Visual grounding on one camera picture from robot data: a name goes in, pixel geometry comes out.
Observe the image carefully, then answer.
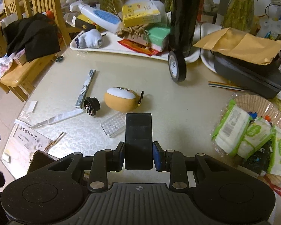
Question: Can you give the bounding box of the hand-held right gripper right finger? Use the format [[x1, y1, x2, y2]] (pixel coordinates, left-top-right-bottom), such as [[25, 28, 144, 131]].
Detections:
[[152, 141, 244, 191]]

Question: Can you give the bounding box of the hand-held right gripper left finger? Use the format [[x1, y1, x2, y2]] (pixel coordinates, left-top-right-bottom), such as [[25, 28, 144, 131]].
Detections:
[[36, 141, 126, 191]]

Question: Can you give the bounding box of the black phone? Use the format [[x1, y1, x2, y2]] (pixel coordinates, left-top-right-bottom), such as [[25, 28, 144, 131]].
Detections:
[[125, 112, 153, 170]]

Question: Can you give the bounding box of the clear phone case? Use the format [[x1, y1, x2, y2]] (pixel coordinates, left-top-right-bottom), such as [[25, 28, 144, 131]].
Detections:
[[101, 112, 127, 138]]

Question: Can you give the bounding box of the brown bear plush keychain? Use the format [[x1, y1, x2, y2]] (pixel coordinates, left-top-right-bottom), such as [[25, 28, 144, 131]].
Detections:
[[104, 87, 144, 113]]

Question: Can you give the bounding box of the narrow black tape roll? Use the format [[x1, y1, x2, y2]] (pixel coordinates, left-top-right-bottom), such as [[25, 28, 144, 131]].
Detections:
[[168, 50, 187, 83]]

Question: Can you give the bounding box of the small white block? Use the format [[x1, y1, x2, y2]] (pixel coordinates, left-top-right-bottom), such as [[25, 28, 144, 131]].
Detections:
[[1, 152, 13, 163]]

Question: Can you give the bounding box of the printed paper sheet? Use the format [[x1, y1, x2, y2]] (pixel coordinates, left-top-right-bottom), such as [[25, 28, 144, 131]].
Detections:
[[1, 119, 66, 167]]

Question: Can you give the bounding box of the small white card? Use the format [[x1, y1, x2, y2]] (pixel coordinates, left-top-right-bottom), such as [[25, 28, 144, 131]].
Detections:
[[27, 101, 38, 113]]

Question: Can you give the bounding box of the gold hair pin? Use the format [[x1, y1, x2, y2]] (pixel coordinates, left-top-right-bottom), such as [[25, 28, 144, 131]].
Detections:
[[46, 132, 65, 149]]

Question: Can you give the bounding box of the large wooden chair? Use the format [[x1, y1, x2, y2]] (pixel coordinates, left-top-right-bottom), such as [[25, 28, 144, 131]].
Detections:
[[0, 0, 72, 102]]

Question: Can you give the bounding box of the patterned flat stick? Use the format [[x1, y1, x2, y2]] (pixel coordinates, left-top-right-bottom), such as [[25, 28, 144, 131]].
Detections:
[[74, 69, 97, 110]]

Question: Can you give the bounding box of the pink white plastic bag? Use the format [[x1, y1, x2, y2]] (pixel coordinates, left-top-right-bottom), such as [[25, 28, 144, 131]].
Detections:
[[0, 49, 26, 80]]

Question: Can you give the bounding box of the green wipe pack with barcode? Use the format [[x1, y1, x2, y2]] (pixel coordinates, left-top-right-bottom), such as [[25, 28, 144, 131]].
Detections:
[[211, 99, 253, 157]]

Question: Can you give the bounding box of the black white small box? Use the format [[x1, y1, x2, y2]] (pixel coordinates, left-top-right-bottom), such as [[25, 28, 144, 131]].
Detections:
[[242, 143, 274, 174]]

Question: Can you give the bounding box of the white plate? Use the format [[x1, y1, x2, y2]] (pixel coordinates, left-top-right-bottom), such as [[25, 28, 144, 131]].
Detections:
[[200, 23, 223, 73]]

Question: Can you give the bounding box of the paper lined wicker basket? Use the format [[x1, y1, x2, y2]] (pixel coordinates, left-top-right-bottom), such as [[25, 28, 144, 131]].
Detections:
[[213, 93, 281, 188]]

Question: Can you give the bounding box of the long white tray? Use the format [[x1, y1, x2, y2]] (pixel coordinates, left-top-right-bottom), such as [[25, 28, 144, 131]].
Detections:
[[70, 30, 200, 64]]

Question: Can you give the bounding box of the red packet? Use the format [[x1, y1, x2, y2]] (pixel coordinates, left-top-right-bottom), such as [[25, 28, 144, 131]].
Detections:
[[117, 39, 160, 57]]

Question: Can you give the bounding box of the black cloth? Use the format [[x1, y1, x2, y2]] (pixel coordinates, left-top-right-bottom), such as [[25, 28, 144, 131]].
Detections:
[[2, 13, 61, 62]]

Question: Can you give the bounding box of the green tissue pack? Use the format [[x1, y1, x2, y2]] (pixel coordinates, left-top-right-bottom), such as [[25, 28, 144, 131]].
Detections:
[[146, 25, 171, 52]]

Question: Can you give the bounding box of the white sock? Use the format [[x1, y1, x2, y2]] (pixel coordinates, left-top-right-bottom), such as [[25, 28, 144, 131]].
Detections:
[[75, 29, 104, 50]]

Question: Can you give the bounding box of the dark grey zip case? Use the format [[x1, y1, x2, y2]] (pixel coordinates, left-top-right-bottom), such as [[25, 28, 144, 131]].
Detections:
[[213, 52, 281, 99]]

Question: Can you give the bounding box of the red ribbon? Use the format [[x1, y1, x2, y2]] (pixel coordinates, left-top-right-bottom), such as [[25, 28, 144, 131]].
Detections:
[[263, 176, 281, 196]]

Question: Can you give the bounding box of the brown burlap pouch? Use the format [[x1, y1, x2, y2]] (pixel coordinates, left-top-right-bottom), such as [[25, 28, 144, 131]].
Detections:
[[116, 25, 152, 44]]

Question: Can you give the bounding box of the black thermos bottle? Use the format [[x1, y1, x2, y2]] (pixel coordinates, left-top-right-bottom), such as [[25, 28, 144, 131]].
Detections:
[[169, 0, 203, 57]]

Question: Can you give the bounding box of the brown paper envelope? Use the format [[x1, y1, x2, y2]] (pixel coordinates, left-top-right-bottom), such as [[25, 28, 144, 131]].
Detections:
[[193, 27, 281, 65]]

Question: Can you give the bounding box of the black gold box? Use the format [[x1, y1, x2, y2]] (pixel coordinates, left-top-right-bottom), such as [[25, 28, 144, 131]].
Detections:
[[74, 14, 101, 32]]

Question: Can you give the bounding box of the white lotion bottle blue label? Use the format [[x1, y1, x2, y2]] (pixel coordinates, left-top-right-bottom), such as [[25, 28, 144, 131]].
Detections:
[[70, 1, 123, 32]]

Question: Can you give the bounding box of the yellow carton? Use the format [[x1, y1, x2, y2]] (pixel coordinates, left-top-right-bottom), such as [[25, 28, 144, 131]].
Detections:
[[122, 0, 162, 28]]

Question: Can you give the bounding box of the rainbow flat cable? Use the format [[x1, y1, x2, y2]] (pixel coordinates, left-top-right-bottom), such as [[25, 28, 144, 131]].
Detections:
[[208, 81, 246, 92]]

